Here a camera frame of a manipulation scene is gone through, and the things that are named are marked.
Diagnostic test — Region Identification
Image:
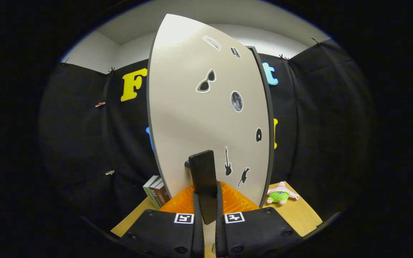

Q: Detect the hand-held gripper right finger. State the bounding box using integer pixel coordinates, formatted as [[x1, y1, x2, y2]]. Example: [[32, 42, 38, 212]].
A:
[[215, 181, 304, 258]]

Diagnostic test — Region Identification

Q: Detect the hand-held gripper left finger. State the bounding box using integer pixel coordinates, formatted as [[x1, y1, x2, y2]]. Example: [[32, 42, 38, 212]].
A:
[[119, 185, 205, 258]]

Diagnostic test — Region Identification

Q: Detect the black door handle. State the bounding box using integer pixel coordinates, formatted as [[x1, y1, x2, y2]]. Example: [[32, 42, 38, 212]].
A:
[[185, 150, 218, 225]]

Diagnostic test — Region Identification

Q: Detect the beige cabinet door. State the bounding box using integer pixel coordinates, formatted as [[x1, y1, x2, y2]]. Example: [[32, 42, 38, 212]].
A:
[[146, 14, 271, 208]]

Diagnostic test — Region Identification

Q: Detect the green book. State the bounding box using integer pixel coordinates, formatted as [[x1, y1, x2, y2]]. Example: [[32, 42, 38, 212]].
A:
[[143, 175, 161, 210]]

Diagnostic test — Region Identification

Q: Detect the pink and green plush toy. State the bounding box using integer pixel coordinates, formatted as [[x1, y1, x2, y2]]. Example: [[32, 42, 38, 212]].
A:
[[266, 181, 299, 205]]

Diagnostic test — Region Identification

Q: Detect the dark grey cabinet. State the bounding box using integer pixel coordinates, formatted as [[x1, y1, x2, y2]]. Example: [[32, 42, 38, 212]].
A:
[[246, 46, 275, 208]]

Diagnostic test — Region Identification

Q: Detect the black backdrop cloth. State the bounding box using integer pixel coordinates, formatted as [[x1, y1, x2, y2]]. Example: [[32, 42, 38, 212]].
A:
[[38, 38, 375, 233]]

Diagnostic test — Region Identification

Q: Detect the row of black cloth clips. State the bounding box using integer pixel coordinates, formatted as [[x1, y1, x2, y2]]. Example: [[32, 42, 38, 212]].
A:
[[61, 37, 322, 76]]

